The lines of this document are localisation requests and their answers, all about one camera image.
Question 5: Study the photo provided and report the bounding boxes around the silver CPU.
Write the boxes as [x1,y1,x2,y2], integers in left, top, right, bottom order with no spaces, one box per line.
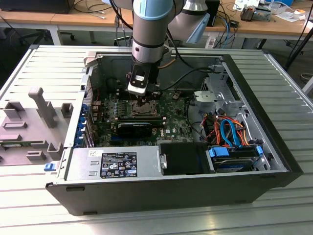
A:
[136,102,152,114]

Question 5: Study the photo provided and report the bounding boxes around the metal socket cover frame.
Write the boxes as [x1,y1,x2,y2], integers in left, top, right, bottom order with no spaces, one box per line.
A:
[131,99,160,118]

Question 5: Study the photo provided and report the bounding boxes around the CPU socket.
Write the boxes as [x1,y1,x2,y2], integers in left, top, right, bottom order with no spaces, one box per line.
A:
[129,98,161,118]

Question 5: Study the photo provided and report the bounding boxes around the black graphics card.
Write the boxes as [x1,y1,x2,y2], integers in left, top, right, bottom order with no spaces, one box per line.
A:
[116,121,154,138]

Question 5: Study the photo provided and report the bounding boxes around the green motherboard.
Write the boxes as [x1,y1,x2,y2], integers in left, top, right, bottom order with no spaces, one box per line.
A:
[90,89,198,148]

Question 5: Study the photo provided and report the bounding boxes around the black chair base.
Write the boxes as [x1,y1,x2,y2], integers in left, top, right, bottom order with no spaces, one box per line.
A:
[113,34,133,47]

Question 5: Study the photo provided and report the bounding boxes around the silver drive cage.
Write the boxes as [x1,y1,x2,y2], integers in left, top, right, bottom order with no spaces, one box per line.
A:
[192,64,249,118]

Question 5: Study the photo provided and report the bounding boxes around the white power strip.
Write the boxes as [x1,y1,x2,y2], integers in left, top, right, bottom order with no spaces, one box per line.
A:
[205,36,218,49]

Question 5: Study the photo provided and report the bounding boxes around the tall black box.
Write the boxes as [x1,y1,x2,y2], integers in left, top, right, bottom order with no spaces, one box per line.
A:
[205,0,221,27]

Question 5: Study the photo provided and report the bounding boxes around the silver power supply unit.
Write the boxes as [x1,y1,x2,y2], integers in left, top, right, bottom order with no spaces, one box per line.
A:
[64,146,164,181]

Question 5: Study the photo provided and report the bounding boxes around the black open PC case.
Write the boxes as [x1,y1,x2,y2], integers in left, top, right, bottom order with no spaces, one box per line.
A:
[45,50,304,216]

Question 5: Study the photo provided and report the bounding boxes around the wooden desk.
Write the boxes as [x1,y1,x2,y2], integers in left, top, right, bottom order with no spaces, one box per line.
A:
[0,0,313,42]

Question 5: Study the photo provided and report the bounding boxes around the hard disk in blue carrier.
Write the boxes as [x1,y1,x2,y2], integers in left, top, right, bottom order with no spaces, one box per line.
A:
[205,145,264,174]

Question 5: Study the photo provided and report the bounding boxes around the grey electronic device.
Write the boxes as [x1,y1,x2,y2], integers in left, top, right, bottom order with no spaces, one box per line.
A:
[240,4,272,23]

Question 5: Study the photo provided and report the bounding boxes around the grey parts rack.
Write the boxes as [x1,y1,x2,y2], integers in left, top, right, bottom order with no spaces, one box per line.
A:
[0,87,74,167]

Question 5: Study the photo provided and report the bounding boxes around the white cardboard box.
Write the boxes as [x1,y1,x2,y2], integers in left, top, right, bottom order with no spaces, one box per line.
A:
[233,0,260,11]

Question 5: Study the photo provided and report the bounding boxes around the green RAM stick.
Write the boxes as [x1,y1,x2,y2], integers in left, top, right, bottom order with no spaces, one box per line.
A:
[0,141,34,149]

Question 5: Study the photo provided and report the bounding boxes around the black equipment case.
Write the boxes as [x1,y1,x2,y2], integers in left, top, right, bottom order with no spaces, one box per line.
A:
[0,0,72,15]

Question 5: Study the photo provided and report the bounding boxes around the black stand leg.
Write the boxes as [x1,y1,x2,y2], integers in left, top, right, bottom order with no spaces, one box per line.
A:
[284,18,313,71]

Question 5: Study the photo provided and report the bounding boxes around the white paper sheet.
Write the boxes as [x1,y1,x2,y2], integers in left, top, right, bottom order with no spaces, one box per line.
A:
[275,6,307,23]

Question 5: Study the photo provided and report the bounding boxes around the copper coloured wrist cable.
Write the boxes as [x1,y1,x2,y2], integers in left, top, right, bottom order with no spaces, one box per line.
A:
[157,58,176,70]

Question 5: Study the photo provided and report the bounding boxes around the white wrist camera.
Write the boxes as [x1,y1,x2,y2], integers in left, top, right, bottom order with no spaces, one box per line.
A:
[126,64,151,96]

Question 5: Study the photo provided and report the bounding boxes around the black camera cable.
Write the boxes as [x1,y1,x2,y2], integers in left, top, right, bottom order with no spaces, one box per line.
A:
[160,29,215,91]

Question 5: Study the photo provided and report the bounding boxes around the black wire loop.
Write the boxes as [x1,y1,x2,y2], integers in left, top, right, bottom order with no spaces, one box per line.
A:
[185,95,205,143]

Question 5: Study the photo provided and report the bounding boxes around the blue network cable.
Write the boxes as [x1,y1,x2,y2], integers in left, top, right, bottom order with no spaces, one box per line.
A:
[221,14,233,48]

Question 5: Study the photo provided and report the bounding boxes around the blue flat wire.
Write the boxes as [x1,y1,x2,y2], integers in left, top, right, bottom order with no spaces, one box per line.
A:
[219,118,244,149]

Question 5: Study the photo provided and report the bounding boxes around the orange power wire bundle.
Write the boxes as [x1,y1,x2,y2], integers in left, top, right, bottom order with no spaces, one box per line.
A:
[204,114,250,148]

